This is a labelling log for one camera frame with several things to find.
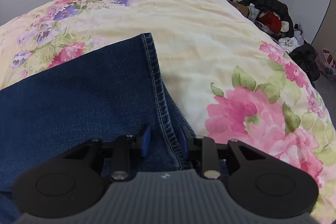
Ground blue denim jeans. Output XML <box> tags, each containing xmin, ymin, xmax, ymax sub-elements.
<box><xmin>0</xmin><ymin>32</ymin><xmax>229</xmax><ymax>224</ymax></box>

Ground floral yellow bed quilt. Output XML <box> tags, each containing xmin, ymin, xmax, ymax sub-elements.
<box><xmin>1</xmin><ymin>0</ymin><xmax>335</xmax><ymax>223</ymax></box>

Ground white crumpled clothes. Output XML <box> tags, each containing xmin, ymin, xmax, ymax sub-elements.
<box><xmin>278</xmin><ymin>31</ymin><xmax>304</xmax><ymax>54</ymax></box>

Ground brown cardboard box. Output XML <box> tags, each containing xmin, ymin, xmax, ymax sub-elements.
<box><xmin>227</xmin><ymin>0</ymin><xmax>249</xmax><ymax>18</ymax></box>

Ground black garment on floor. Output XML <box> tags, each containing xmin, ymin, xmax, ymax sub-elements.
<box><xmin>289</xmin><ymin>43</ymin><xmax>320</xmax><ymax>83</ymax></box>

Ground red garment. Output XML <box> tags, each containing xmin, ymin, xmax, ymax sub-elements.
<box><xmin>259</xmin><ymin>11</ymin><xmax>282</xmax><ymax>34</ymax></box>

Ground black jacket clothes pile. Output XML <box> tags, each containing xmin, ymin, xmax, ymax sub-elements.
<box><xmin>238</xmin><ymin>0</ymin><xmax>294</xmax><ymax>37</ymax></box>

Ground pink patterned bag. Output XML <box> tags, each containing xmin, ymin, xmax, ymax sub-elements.
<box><xmin>316</xmin><ymin>48</ymin><xmax>335</xmax><ymax>81</ymax></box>

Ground beige wardrobe cabinet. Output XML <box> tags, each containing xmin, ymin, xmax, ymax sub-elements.
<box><xmin>311</xmin><ymin>0</ymin><xmax>336</xmax><ymax>53</ymax></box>

